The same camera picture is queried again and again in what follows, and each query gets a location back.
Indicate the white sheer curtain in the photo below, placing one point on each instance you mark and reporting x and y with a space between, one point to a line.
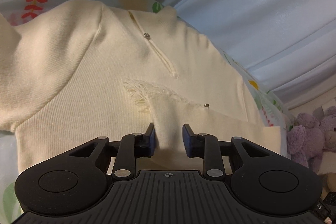
287 45

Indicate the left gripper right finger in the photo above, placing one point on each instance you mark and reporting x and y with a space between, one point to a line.
209 149

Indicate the purple plush teddy bear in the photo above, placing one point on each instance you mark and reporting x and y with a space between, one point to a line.
310 138

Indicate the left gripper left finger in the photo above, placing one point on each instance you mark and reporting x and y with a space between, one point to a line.
130 148

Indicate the cream knit sweater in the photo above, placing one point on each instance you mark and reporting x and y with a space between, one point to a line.
83 70

